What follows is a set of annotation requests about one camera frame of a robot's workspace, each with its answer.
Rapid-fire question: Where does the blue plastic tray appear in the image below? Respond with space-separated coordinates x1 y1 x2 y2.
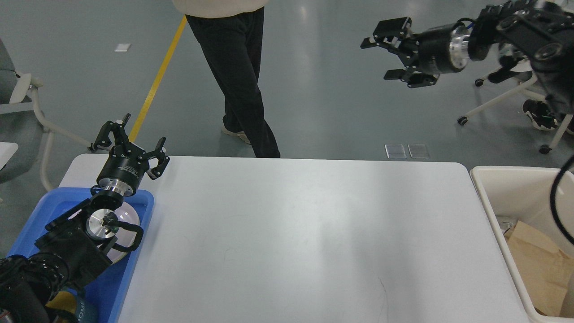
7 187 155 323

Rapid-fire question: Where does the white table at left edge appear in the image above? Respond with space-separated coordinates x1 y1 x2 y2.
0 142 19 169

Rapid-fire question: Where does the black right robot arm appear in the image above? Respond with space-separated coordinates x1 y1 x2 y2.
360 0 573 119

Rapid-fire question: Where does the white grey office chair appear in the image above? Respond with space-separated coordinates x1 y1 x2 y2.
457 61 573 155

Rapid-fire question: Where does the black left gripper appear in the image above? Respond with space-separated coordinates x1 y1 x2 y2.
89 113 170 197

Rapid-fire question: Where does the brown paper bag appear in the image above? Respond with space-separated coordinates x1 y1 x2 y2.
504 221 574 318

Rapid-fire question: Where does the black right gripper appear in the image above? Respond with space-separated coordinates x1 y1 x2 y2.
360 17 471 88

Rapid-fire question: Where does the pink plate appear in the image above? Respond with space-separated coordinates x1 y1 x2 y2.
107 202 141 264

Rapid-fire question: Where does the grey chair at left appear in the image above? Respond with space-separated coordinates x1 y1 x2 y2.
0 43 91 192

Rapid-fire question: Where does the white plastic bin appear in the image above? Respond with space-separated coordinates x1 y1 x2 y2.
470 166 574 323

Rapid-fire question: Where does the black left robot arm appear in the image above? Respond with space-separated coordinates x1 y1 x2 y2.
0 114 170 323

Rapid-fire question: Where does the person in black trousers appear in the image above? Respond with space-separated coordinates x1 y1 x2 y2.
173 0 281 159

